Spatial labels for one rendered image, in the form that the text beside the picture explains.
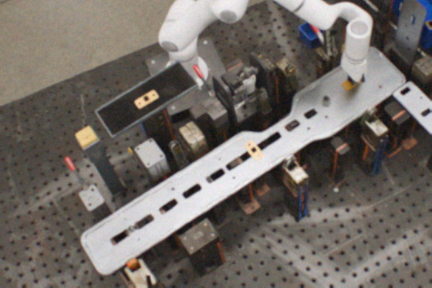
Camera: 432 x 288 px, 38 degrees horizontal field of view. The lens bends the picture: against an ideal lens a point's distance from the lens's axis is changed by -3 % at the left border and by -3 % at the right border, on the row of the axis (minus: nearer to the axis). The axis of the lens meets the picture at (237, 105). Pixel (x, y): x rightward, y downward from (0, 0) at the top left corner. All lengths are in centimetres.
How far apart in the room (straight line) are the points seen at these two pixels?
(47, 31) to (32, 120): 132
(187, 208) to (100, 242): 33
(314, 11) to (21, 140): 149
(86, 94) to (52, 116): 19
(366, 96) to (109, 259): 114
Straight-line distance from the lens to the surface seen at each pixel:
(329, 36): 248
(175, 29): 246
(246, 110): 252
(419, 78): 259
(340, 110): 248
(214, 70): 287
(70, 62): 406
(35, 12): 441
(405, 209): 266
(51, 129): 299
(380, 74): 259
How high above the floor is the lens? 313
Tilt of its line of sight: 59 degrees down
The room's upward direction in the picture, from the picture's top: 8 degrees counter-clockwise
